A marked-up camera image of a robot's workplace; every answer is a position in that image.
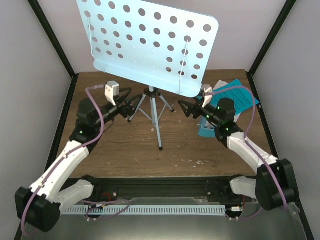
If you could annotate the right black frame post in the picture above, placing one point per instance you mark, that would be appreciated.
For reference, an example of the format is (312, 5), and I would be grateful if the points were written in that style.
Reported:
(280, 20)

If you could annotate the white sheet music page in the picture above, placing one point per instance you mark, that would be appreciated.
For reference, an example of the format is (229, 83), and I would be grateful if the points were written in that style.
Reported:
(230, 93)

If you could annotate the black frame post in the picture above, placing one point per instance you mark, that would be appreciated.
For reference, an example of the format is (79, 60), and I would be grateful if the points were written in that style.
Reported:
(280, 20)
(44, 22)

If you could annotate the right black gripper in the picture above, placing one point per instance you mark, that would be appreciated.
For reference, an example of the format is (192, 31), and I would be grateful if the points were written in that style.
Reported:
(191, 107)

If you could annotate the blue sheet music page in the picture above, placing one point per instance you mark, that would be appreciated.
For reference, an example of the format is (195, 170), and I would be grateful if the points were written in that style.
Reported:
(244, 98)

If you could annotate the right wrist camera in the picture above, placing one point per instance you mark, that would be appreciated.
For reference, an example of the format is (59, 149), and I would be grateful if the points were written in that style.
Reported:
(207, 94)

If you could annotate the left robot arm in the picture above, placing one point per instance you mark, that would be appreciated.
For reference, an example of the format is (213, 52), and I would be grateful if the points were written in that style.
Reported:
(42, 204)

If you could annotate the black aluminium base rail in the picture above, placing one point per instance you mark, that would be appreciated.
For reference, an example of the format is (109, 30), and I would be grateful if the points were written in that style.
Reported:
(215, 189)

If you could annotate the left black frame post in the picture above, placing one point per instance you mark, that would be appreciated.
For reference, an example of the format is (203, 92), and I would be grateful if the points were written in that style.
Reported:
(44, 22)

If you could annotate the light blue slotted cable duct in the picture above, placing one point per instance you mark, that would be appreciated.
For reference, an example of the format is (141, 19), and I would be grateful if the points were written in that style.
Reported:
(154, 210)

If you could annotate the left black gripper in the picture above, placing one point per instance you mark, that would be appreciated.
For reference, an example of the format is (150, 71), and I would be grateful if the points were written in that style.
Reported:
(128, 110)

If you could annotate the blue metronome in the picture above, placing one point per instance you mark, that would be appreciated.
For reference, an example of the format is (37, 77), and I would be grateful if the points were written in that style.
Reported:
(205, 129)

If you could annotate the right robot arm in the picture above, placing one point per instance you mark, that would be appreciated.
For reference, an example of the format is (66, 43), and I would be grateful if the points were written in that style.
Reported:
(275, 183)

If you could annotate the light blue music stand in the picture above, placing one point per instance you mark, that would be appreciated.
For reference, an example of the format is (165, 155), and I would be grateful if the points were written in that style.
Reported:
(162, 47)

